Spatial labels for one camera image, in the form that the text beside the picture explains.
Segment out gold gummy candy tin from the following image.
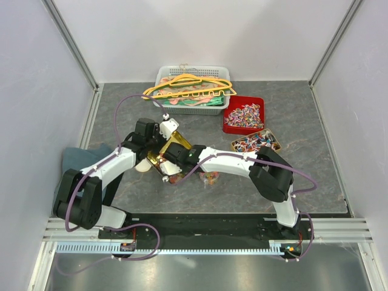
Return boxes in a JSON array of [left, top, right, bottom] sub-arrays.
[[147, 131, 192, 184]]

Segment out gold lollipop tin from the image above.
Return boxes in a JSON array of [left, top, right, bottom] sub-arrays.
[[231, 129, 281, 152]]

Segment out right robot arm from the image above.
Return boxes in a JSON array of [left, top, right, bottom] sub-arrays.
[[160, 142, 300, 239]]

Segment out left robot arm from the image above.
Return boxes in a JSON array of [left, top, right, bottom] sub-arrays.
[[53, 118, 166, 232]]

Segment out white round lid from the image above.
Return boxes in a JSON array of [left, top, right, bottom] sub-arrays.
[[135, 160, 152, 173]]

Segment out clear glass bowl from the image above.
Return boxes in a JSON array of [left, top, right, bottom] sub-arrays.
[[199, 172, 219, 188]]

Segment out pink clothes hanger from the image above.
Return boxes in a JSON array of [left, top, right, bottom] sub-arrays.
[[153, 83, 237, 98]]

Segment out green cloth in basket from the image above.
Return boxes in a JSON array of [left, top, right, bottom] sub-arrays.
[[164, 95, 224, 107]]

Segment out yellow clothes hanger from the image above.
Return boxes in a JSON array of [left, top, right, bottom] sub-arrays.
[[143, 73, 232, 99]]

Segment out red candy tray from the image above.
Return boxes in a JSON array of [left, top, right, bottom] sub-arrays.
[[222, 95, 265, 135]]

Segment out blue folded cloth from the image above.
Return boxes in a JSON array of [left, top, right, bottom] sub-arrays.
[[53, 143, 112, 206]]

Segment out grey plastic basket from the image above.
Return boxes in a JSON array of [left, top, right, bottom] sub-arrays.
[[155, 64, 230, 115]]

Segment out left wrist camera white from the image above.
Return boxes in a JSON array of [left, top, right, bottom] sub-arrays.
[[159, 113, 179, 140]]

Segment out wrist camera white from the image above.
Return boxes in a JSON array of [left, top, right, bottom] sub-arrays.
[[159, 113, 179, 140], [159, 161, 182, 184]]

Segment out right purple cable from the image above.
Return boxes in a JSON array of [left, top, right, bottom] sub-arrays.
[[172, 153, 318, 263]]

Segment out purple cable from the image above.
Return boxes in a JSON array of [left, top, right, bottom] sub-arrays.
[[172, 153, 318, 263], [54, 95, 170, 276]]

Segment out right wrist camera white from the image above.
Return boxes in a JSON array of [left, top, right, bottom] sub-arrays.
[[159, 161, 182, 184]]

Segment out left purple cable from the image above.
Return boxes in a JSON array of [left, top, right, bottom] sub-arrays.
[[54, 95, 170, 276]]

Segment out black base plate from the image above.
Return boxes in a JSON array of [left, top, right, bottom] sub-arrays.
[[98, 213, 313, 248]]

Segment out grey cable duct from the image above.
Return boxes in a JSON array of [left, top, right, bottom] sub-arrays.
[[55, 241, 300, 255]]

